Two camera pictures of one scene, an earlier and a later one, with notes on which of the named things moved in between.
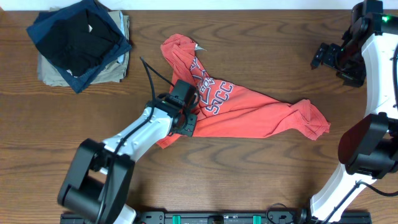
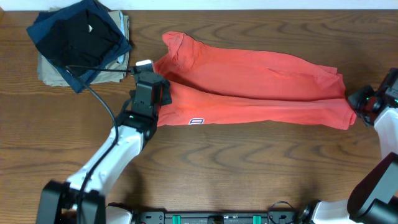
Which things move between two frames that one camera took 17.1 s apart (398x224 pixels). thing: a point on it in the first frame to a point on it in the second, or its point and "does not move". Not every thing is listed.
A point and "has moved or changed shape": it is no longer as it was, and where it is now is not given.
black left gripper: x=189 y=130 to x=164 y=91
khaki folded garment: x=49 y=75 does not move
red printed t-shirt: x=229 y=110 has moved or changed shape
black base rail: x=235 y=217 does not move
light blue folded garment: x=121 y=59 does not move
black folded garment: x=79 y=41 does not move
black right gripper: x=356 y=78 to x=355 y=98
